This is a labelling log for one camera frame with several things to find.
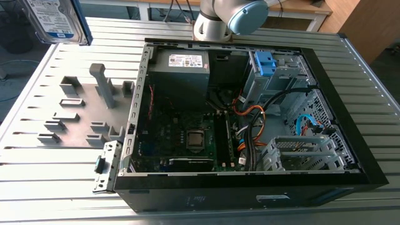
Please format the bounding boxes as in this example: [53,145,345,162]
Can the hard disk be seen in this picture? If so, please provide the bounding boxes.
[21,0,93,46]

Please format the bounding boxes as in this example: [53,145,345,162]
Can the silver disk bay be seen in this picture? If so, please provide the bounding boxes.
[259,135,348,172]

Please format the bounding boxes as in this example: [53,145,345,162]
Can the CPU socket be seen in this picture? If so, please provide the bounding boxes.
[185,127,207,153]

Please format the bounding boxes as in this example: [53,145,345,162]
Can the grey power supply unit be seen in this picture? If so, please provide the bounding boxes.
[148,49,211,112]

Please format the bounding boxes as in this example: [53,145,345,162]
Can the black RAM slot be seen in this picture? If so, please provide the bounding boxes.
[224,112,236,166]
[215,112,228,166]

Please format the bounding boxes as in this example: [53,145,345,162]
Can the green motherboard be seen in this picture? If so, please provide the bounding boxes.
[131,110,248,173]

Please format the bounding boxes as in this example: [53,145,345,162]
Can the black graphics card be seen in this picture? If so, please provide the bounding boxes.
[168,157,215,172]

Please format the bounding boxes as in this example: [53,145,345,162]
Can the grey metal drive cage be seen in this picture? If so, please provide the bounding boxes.
[241,50,316,110]

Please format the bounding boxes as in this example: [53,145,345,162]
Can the blue drive cage latch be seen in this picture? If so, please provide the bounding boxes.
[260,65,277,76]
[255,51,279,68]

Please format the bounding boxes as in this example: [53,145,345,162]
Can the black open PC case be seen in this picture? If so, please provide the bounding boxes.
[112,37,389,213]

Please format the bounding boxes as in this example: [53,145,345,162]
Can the grey parts rack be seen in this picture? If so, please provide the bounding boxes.
[36,63,137,149]

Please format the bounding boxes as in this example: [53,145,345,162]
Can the wooden cabinet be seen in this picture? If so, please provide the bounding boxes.
[319,0,400,65]

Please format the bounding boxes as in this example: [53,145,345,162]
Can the black office chair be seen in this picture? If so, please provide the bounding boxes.
[0,0,39,54]

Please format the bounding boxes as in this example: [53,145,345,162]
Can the thin red wire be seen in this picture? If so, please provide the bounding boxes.
[147,83,156,119]

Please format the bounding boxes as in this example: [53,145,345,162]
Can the orange yellow power wires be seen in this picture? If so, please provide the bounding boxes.
[232,95,267,153]

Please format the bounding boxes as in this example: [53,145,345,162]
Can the blue data wire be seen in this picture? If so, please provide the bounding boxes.
[295,114,316,136]

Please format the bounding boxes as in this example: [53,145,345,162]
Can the silver expansion slot bracket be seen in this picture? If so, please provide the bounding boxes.
[92,140,123,195]

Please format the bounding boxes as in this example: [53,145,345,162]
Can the blue bracket latch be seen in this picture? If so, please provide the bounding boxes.
[93,155,107,174]

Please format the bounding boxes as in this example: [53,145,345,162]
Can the black wire connector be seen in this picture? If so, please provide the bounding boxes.
[312,124,336,136]

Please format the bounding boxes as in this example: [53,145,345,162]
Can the white frame wooden desk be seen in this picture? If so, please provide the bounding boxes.
[80,0,333,32]

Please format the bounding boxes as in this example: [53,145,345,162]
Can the blue floor cable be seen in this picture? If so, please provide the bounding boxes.
[0,92,20,103]

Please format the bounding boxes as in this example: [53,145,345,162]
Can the pale grey floor cable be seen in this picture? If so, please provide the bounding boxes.
[0,60,41,68]

